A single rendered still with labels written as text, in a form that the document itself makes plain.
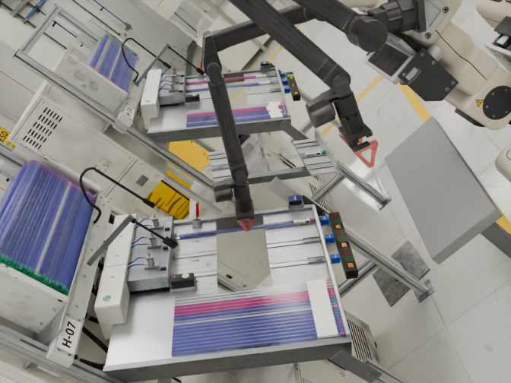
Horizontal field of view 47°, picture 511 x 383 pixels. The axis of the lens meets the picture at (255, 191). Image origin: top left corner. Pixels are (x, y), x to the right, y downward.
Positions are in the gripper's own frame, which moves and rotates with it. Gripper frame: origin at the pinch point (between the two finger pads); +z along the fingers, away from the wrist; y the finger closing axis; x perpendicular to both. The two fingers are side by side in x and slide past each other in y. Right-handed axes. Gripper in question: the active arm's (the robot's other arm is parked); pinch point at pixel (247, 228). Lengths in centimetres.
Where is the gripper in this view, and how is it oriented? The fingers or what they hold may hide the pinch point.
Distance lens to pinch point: 216.0
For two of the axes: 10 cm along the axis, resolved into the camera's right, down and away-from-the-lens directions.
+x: 9.9, -1.3, 0.0
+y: 0.7, 5.5, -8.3
